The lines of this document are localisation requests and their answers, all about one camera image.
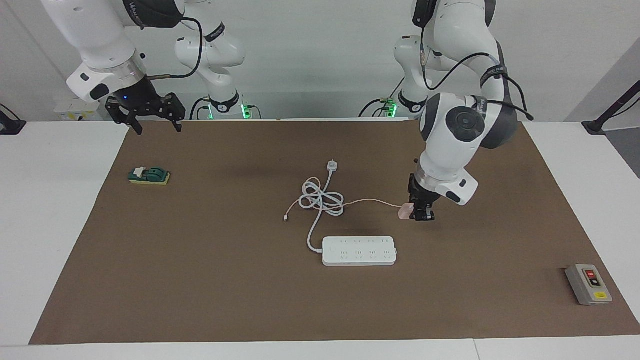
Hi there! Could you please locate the pink charging cable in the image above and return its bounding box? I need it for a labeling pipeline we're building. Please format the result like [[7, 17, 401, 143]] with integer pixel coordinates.
[[283, 176, 405, 222]]

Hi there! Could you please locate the white power strip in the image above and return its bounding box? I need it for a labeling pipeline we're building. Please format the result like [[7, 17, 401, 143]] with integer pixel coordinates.
[[321, 236, 398, 267]]

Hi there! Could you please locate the brown paper table mat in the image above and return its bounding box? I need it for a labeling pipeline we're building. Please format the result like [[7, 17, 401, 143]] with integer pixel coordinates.
[[29, 119, 640, 346]]

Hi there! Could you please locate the black table clamp pole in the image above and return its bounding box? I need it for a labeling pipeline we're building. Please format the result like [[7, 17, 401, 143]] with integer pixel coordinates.
[[581, 80, 640, 135]]

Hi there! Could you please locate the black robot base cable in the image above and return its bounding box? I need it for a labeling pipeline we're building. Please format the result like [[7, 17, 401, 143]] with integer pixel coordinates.
[[358, 82, 401, 119], [189, 96, 211, 121]]

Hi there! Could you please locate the green knife switch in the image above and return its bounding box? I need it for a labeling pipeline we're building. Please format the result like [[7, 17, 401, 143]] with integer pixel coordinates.
[[128, 166, 171, 187]]

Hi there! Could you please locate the white wall socket box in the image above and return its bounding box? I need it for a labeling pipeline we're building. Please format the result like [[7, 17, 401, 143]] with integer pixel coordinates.
[[54, 97, 108, 122]]

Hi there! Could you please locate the white power cord with plug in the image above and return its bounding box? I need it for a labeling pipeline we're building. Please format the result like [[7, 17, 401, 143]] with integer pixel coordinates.
[[298, 159, 346, 253]]

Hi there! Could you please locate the black table clamp mount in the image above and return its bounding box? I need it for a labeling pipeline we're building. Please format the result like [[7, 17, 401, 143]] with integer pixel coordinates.
[[0, 103, 27, 136]]

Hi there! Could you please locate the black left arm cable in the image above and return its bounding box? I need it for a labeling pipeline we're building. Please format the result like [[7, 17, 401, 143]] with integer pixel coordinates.
[[420, 15, 535, 122]]

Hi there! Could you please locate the grey on-off switch box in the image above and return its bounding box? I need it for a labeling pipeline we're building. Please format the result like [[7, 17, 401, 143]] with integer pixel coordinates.
[[565, 263, 614, 306]]

